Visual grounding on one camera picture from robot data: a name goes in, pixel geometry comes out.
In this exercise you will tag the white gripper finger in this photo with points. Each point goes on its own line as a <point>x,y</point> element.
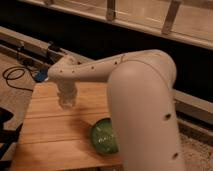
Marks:
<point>73,101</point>
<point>61,103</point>

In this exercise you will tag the black chair base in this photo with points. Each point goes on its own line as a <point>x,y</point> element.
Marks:
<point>7,137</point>

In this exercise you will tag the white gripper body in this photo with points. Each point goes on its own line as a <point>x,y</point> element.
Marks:
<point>67,89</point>

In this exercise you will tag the blue box on floor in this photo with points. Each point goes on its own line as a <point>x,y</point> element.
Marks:
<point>41,76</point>

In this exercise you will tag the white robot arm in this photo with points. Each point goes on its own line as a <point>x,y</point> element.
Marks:
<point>140,101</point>

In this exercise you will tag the wooden board table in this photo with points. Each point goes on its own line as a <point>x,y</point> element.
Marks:
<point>54,139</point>

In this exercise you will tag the green ceramic bowl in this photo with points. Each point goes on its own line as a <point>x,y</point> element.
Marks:
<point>102,137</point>

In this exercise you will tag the black power adapter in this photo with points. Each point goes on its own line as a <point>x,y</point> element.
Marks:
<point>52,47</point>

